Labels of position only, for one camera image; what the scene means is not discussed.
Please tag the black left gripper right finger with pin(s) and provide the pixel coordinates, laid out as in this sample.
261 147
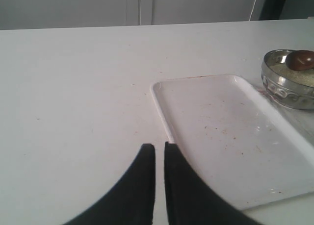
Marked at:
189 201

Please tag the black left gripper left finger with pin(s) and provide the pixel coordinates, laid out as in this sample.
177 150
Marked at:
131 200

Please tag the brown wooden spoon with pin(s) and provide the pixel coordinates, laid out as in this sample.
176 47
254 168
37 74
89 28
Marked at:
300 60

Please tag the steel bowl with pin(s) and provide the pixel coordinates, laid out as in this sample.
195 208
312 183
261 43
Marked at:
284 91

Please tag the white rice heap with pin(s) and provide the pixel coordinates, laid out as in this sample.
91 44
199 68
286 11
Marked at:
301 77

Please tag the white rectangular plastic tray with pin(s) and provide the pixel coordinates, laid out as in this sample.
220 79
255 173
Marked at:
246 147

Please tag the white cabinet doors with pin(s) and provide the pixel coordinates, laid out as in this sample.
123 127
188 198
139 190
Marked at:
30 14

